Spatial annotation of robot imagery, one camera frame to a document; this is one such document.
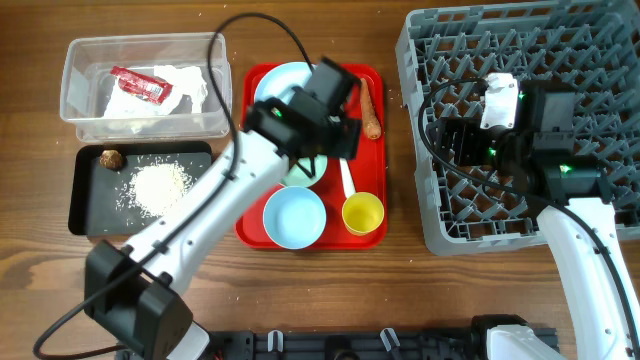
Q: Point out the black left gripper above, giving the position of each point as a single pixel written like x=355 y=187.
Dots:
x=349 y=141

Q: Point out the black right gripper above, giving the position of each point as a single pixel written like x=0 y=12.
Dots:
x=467 y=130

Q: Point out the orange carrot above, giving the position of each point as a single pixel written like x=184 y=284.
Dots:
x=371 y=125

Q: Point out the mint green bowl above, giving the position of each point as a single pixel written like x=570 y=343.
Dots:
x=306 y=172

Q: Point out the light blue bowl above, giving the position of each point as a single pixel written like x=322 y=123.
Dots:
x=294 y=218

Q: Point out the yellow plastic cup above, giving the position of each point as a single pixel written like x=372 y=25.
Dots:
x=362 y=213

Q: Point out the white tissue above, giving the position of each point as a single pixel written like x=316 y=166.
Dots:
x=188 y=95

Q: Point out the red snack wrapper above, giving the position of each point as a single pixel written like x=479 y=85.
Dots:
x=144 y=87

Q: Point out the white rice pile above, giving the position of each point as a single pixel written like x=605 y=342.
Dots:
x=153 y=189

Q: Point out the brown food scrap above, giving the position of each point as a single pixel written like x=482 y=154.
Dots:
x=112 y=160

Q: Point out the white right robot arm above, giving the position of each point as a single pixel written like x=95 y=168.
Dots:
x=572 y=202

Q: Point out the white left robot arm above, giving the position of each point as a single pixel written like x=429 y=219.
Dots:
x=135 y=291

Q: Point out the gray dishwasher rack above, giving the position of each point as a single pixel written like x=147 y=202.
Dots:
x=591 y=45

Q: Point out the clear plastic waste bin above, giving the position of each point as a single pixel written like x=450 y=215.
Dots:
x=87 y=84

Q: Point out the black waste tray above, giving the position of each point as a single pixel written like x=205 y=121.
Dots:
x=92 y=209

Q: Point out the light blue plate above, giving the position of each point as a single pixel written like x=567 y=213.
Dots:
x=281 y=81

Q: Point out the red serving tray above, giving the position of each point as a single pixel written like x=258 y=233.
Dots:
x=368 y=171

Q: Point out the white plastic spoon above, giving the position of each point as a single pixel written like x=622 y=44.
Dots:
x=347 y=180

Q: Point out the black mounting rail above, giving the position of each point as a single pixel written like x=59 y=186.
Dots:
x=429 y=344

